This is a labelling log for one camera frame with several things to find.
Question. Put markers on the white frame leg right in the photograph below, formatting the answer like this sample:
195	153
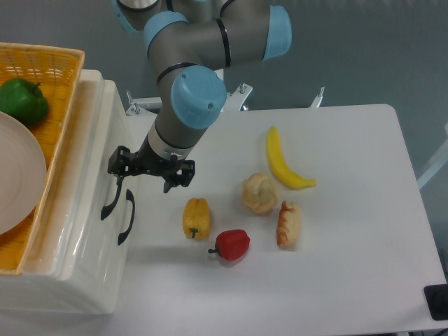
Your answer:
434	164

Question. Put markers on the green bell pepper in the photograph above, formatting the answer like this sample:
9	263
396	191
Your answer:
23	100

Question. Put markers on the black drawer handle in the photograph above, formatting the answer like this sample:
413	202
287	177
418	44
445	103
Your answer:
108	209
129	217

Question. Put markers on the yellow banana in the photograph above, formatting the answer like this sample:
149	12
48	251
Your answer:
278	165

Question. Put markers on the yellow woven basket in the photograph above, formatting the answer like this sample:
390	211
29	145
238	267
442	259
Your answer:
58	70

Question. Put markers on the yellow bell pepper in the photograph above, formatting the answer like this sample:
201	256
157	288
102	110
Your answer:
196	219

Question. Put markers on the round bread roll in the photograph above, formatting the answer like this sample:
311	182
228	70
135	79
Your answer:
259	194

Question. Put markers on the black bottom drawer handle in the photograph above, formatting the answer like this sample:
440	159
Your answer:
129	217

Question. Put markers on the pink round plate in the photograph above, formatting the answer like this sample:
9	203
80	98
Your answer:
23	172

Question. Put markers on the black top drawer handle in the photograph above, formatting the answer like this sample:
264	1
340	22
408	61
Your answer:
108	209

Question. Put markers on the red bell pepper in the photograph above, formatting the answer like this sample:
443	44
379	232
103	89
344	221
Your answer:
231	244

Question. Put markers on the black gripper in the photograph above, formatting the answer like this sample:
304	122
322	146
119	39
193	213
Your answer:
123	163

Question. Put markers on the white plastic drawer cabinet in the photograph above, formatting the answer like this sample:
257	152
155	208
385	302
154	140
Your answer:
37	288

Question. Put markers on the black device at table edge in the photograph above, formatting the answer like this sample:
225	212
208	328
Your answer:
436	298

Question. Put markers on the white drawer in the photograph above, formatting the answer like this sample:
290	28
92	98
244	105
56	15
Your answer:
96	298
92	254

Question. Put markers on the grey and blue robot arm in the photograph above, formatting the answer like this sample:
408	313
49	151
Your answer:
187	42

